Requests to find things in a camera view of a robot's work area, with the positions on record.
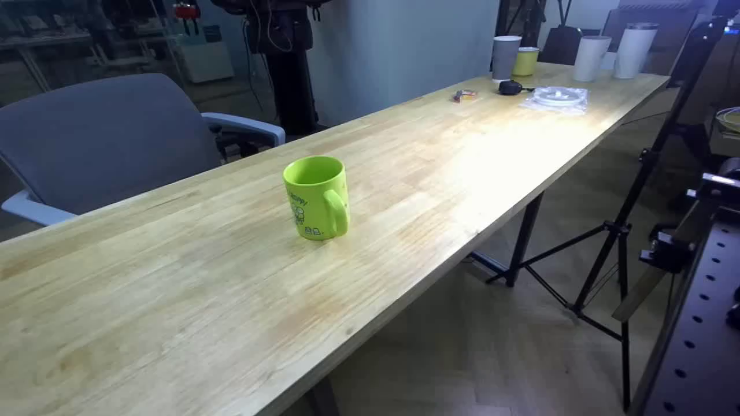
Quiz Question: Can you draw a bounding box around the white background cabinet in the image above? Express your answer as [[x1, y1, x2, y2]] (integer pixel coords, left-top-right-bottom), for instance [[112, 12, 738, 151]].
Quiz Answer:
[[171, 38, 237, 86]]

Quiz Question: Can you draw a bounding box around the white tall cup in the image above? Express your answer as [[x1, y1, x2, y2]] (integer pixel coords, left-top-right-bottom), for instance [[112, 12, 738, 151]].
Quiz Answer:
[[575, 31, 613, 84], [613, 24, 660, 82]]

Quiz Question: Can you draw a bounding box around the black computer mouse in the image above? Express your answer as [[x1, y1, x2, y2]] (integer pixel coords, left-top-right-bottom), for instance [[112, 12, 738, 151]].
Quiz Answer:
[[498, 77, 538, 97]]

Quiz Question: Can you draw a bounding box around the black clamp mount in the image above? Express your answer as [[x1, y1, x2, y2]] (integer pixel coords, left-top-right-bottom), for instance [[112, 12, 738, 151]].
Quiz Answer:
[[636, 158, 740, 275]]

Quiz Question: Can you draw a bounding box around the yellow cup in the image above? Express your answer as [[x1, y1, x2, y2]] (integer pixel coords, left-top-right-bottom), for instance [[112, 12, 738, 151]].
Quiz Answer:
[[512, 45, 541, 79]]

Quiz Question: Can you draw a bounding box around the green ceramic mug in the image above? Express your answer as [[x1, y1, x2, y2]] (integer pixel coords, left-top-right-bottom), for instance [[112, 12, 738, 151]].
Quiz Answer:
[[281, 156, 351, 243]]

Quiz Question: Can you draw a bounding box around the black bag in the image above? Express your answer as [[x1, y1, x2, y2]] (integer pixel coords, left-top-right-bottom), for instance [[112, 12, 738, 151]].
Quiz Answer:
[[541, 24, 586, 68]]

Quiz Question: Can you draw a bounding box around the grey office chair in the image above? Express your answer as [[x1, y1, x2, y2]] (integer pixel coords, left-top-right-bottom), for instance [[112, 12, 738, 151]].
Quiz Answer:
[[0, 71, 287, 228]]

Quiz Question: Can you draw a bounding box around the black perforated breadboard table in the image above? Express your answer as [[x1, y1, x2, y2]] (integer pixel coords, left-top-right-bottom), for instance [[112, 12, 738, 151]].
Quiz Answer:
[[631, 218, 740, 416]]

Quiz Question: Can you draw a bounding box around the black camera tripod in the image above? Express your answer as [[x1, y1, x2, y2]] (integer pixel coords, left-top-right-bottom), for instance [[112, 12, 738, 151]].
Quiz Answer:
[[470, 13, 732, 414]]

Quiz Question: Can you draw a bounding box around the grey paper cup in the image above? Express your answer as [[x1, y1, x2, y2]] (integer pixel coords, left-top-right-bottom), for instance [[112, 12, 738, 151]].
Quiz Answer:
[[490, 32, 525, 82]]

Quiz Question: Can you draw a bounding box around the black table leg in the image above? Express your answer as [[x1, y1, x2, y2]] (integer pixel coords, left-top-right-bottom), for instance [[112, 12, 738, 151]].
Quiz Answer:
[[505, 191, 546, 290]]

